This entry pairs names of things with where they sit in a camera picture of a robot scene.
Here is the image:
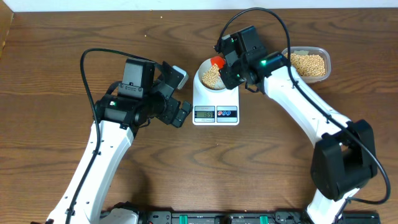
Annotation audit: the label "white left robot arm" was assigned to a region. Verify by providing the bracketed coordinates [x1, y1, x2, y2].
[46, 58, 192, 223]

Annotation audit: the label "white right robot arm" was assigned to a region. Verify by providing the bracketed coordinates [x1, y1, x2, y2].
[215, 26, 378, 223]

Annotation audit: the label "clear plastic food container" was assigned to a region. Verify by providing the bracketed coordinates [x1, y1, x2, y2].
[290, 47, 331, 83]

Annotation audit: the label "pile of soybeans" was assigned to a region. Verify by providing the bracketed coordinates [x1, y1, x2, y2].
[290, 54, 326, 77]

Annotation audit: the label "white round bowl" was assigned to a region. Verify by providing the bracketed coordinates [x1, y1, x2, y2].
[194, 58, 237, 94]

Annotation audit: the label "white digital kitchen scale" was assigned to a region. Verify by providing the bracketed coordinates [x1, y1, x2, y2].
[192, 85, 239, 126]

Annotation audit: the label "soybeans in bowl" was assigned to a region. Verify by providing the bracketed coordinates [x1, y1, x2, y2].
[201, 64, 225, 90]

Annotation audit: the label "red plastic measuring scoop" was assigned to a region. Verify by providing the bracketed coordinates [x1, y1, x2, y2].
[210, 56, 226, 69]

